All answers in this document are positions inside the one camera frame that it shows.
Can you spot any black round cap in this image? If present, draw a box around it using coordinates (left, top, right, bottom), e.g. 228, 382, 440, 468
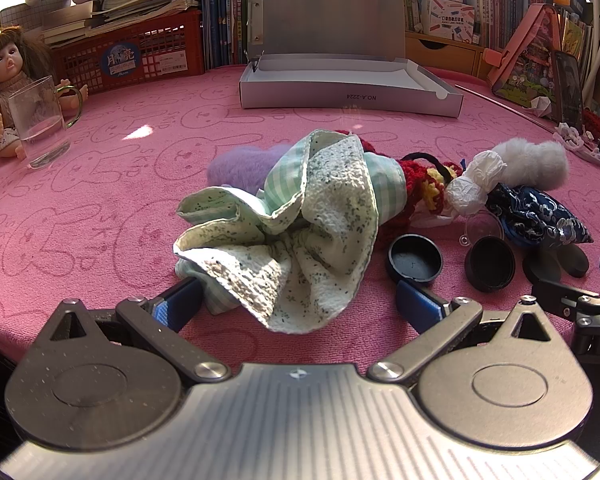
464, 236, 517, 294

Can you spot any pink rabbit print blanket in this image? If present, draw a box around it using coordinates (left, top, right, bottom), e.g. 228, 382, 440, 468
0, 62, 600, 368

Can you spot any white printed cardboard box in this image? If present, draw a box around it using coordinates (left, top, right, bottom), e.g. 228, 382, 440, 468
420, 0, 481, 43

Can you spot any black round case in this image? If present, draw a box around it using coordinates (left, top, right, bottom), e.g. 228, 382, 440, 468
521, 250, 590, 283

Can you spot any white crumpled paper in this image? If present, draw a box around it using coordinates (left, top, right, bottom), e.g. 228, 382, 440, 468
445, 152, 508, 218

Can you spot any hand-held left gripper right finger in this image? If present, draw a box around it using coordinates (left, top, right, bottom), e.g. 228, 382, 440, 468
366, 280, 573, 383

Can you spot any black phone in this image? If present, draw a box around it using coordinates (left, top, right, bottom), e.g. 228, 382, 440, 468
552, 50, 583, 128

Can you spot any thin metal rod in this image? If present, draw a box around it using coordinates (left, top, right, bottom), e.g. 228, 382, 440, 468
455, 84, 561, 123

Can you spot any pink toy display box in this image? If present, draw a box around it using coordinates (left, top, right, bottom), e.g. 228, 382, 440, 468
485, 4, 593, 111

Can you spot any silver file box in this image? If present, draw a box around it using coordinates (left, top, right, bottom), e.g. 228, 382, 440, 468
239, 0, 463, 118

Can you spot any blue patterned pouch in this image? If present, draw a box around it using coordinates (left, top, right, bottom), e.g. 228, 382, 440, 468
485, 182, 595, 250

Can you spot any clear glass mug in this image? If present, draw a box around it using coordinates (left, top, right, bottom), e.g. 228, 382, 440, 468
7, 75, 83, 170

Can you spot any white lace ornament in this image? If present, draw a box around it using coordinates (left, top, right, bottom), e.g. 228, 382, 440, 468
555, 122, 600, 176

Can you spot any red plastic crate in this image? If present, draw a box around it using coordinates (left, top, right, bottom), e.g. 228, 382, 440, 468
50, 9, 206, 96

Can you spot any red yellow crochet piece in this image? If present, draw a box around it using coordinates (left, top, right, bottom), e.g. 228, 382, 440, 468
335, 130, 463, 226

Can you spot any wooden drawer organizer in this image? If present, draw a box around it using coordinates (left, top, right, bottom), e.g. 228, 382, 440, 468
405, 30, 486, 78

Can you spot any white fluffy plush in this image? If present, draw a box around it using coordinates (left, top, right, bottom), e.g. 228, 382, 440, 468
490, 140, 571, 193

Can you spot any black round lid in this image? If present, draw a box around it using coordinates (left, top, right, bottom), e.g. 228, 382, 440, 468
387, 234, 444, 287

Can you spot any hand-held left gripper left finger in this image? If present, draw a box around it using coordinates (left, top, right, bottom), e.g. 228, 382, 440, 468
39, 277, 232, 385

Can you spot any row of upright books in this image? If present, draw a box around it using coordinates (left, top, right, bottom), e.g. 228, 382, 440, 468
200, 0, 593, 68

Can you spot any brown-haired baby doll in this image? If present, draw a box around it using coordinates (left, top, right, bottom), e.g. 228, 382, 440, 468
0, 25, 88, 158

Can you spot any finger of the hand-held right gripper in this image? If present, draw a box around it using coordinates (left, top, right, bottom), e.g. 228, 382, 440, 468
532, 279, 600, 318

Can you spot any purple fluffy plush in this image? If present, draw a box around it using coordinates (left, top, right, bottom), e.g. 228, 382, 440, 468
207, 142, 293, 196

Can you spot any green floral checked cloth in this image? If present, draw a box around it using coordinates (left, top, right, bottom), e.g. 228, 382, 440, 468
174, 129, 406, 335

